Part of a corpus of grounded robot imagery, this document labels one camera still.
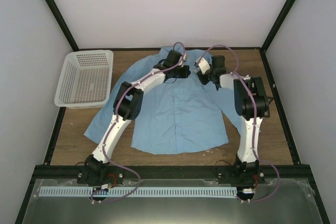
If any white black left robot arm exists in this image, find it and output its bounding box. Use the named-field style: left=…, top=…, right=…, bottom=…
left=85, top=50, right=190, bottom=184

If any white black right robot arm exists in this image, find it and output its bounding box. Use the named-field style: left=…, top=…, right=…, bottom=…
left=195, top=55, right=269, bottom=184

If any white perforated plastic basket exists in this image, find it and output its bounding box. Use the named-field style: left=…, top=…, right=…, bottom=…
left=54, top=50, right=113, bottom=109

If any grey metal front panel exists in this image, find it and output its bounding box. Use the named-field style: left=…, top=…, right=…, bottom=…
left=22, top=179, right=323, bottom=223

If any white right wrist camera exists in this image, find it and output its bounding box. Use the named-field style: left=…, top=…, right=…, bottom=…
left=194, top=57, right=211, bottom=74

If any black wire frame stand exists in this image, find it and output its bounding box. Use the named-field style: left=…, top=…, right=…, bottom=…
left=264, top=96, right=274, bottom=118

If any black right rear frame post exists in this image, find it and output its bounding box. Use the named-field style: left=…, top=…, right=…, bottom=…
left=261, top=0, right=296, bottom=52

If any black frame post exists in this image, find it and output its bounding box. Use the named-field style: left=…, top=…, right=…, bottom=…
left=44, top=0, right=79, bottom=51
left=261, top=0, right=296, bottom=52

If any light blue slotted cable duct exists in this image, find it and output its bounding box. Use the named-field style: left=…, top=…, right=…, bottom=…
left=38, top=186, right=237, bottom=198

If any black left rear frame post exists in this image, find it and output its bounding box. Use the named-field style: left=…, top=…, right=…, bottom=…
left=44, top=0, right=79, bottom=51

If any black front mounting rail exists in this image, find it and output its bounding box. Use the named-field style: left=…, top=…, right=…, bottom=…
left=31, top=165, right=314, bottom=185

